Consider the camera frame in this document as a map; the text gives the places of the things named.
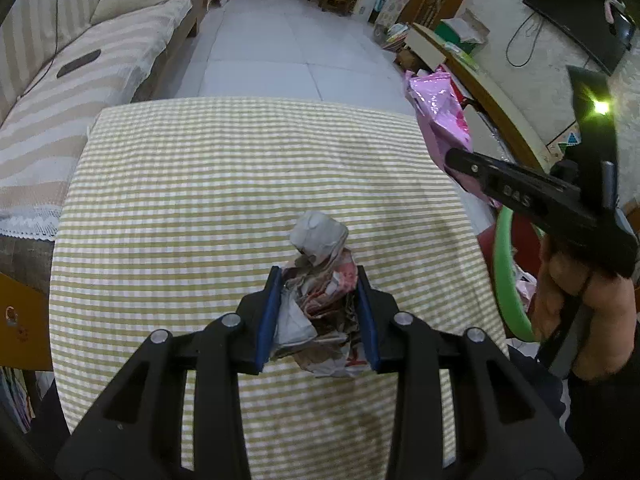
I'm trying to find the black television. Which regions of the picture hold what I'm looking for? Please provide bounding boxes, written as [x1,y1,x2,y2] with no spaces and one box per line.
[522,0,637,77]

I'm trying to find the wooden side table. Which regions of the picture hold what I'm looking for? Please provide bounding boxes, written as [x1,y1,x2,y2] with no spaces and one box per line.
[0,272,54,372]

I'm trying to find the green rimmed red bin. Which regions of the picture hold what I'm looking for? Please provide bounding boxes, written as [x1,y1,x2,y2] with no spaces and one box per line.
[477,205,544,347]

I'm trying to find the triangle pattern picture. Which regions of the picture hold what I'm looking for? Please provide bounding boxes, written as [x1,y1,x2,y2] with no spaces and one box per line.
[547,127,584,161]

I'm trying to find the black cable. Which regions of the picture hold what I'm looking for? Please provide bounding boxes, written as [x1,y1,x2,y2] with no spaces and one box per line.
[19,0,59,97]

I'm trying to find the striped beige sofa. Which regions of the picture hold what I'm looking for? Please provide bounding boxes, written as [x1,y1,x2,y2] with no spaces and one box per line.
[0,0,202,257]

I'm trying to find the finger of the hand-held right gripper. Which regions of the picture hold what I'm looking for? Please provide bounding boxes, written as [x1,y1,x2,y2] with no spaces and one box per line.
[444,146,501,187]

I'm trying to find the person's dark clothing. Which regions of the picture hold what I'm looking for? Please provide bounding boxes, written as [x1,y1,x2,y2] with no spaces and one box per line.
[510,344,640,480]

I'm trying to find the wooden television cabinet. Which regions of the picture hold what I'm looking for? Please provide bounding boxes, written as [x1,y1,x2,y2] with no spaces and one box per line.
[395,22,552,172]

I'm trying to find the green cardboard box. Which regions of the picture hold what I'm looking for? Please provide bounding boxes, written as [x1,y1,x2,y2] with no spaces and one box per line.
[434,7,489,54]

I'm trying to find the pink foil wrapper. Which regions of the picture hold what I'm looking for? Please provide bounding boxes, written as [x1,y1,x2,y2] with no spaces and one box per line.
[404,66,502,212]

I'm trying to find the dark remote control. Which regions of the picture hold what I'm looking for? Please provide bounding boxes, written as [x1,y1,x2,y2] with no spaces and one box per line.
[56,49,102,79]

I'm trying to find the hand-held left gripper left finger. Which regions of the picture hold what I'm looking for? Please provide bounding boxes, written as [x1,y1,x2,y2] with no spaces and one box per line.
[55,265,283,480]

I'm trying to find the person's right hand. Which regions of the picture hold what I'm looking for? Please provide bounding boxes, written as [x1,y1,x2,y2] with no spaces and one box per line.
[530,235,639,382]

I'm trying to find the stack of magazines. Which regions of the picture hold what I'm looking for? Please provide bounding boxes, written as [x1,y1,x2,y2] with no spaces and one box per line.
[0,365,37,427]

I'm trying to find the green flat packet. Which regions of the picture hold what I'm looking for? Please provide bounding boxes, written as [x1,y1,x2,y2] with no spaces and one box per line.
[445,42,481,71]

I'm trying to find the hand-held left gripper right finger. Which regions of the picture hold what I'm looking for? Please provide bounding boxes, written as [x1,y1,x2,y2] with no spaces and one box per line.
[355,265,585,480]

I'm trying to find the paper wad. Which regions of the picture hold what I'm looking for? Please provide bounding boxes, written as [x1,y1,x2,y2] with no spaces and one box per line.
[270,211,374,380]

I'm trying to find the checked yellow white tablecloth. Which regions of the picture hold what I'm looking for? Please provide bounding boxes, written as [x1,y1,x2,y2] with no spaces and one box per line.
[50,96,512,480]

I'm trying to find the television cable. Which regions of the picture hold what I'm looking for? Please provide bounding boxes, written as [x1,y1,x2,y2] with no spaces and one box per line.
[506,10,544,69]

